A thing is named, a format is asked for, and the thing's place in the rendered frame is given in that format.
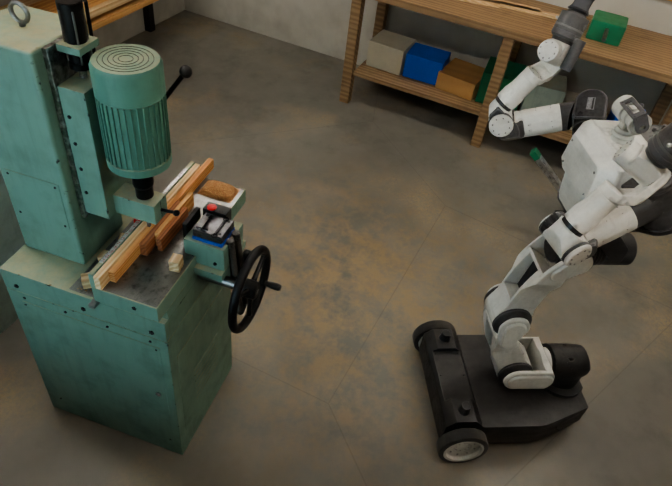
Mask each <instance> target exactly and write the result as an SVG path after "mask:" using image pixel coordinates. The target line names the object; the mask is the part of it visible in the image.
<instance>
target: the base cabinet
mask: <svg viewBox="0 0 672 486"><path fill-rule="evenodd" d="M7 290H8V293H9V295H10V298H11V300H12V303H13V305H14V308H15V310H16V313H17V315H18V318H19V320H20V323H21V326H22V328H23V331H24V333H25V336H26V338H27V341H28V343H29V346H30V348H31V351H32V353H33V356H34V358H35V361H36V363H37V366H38V368H39V371H40V373H41V376H42V378H43V381H44V384H45V386H46V389H47V391H48V394H49V396H50V399H51V401H52V404H53V406H54V407H57V408H59V409H62V410H65V411H67V412H70V413H73V414H75V415H78V416H81V417H83V418H86V419H88V420H91V421H94V422H96V423H99V424H102V425H104V426H107V427H110V428H112V429H115V430H118V431H120V432H123V433H126V434H128V435H131V436H133V437H136V438H139V439H141V440H144V441H147V442H149V443H152V444H155V445H157V446H160V447H163V448H165V449H168V450H171V451H173V452H176V453H178V454H181V455H183V454H184V452H185V450H186V448H187V447H188V445H189V443H190V441H191V439H192V438H193V436H194V434H195V432H196V430H197V429H198V427H199V425H200V423H201V421H202V420H203V418H204V416H205V414H206V412H207V411H208V409H209V407H210V405H211V403H212V402H213V400H214V398H215V396H216V394H217V393H218V391H219V389H220V387H221V385H222V384H223V382H224V380H225V378H226V376H227V375H228V373H229V371H230V369H231V367H232V348H231V330H230V329H229V326H228V308H229V302H230V298H231V293H230V288H227V287H223V286H220V285H217V284H214V283H211V282H208V284H207V285H206V287H205V288H204V289H203V291H202V292H201V294H200V295H199V297H198V298H197V300H196V301H195V303H194V304H193V306H192V307H191V309H190V310H189V311H188V313H187V314H186V316H185V317H184V319H183V320H182V322H181V323H180V325H179V326H178V328H177V329H176V330H175V332H174V333H173V335H172V336H171V338H170V339H169V341H168V342H164V341H161V340H158V339H155V338H152V337H149V336H146V335H144V334H141V333H138V332H135V331H132V330H129V329H126V328H123V327H120V326H118V325H115V324H112V323H109V322H106V321H103V320H100V319H97V318H94V317H92V316H89V315H86V314H83V313H80V312H77V311H74V310H71V309H68V308H66V307H63V306H60V305H57V304H54V303H51V302H48V301H45V300H42V299H40V298H37V297H34V296H31V295H28V294H25V293H22V292H19V291H16V290H14V289H11V288H8V287H7Z"/></svg>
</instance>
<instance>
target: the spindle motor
mask: <svg viewBox="0 0 672 486"><path fill-rule="evenodd" d="M88 66H89V71H90V76H91V82H92V87H93V92H94V97H95V103H96V108H97V113H98V119H99V124H100V129H101V135H102V140H103V145H104V151H105V156H106V162H107V166H108V168H109V169H110V170H111V171H112V172H113V173H115V174H116V175H118V176H121V177H125V178H130V179H143V178H149V177H153V176H156V175H158V174H161V173H162V172H164V171H165V170H167V169H168V168H169V166H170V165H171V163H172V150H171V140H170V130H169V119H168V109H167V98H166V86H165V76H164V65H163V60H162V58H161V57H160V55H159V54H158V53H157V52H156V51H155V50H153V49H151V48H149V47H146V46H142V45H137V44H116V45H110V46H107V47H104V48H101V49H99V50H97V51H96V52H94V53H93V54H92V56H91V58H90V60H89V63H88Z"/></svg>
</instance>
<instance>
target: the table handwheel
mask: <svg viewBox="0 0 672 486"><path fill-rule="evenodd" d="M260 255H261V257H260V260H259V262H258V265H257V267H256V270H255V272H254V274H253V276H252V279H248V278H247V277H248V274H249V272H250V270H251V268H252V266H253V264H254V263H255V261H256V260H257V258H258V257H259V256H260ZM270 265H271V255H270V251H269V249H268V248H267V247H266V246H264V245H259V246H257V247H255V248H254V249H253V250H252V251H251V252H250V254H249V255H248V256H247V258H246V260H245V261H244V263H243V265H242V267H241V269H240V271H239V274H238V276H237V279H236V278H233V277H230V276H226V277H225V278H224V280H223V281H222V282H218V281H215V280H212V279H209V278H206V277H203V276H200V275H197V277H198V278H199V279H202V280H205V281H208V282H211V283H214V284H217V285H220V286H223V287H227V288H230V289H233V290H232V294H231V298H230V302H229V308H228V326H229V329H230V330H231V332H233V333H236V334H238V333H241V332H243V331H244V330H245V329H246V328H247V327H248V326H249V324H250V323H251V321H252V320H253V318H254V316H255V314H256V312H257V310H258V308H259V305H260V303H261V301H262V298H263V295H264V292H265V289H266V286H265V285H264V282H265V281H268V277H269V272H270ZM261 268H262V270H261ZM260 271H261V275H260V280H259V282H258V281H257V279H258V276H259V273H260ZM242 297H245V298H247V313H246V315H245V316H244V318H243V319H242V321H241V322H240V323H239V324H238V323H237V312H238V306H239V301H240V298H242ZM252 300H253V301H252Z"/></svg>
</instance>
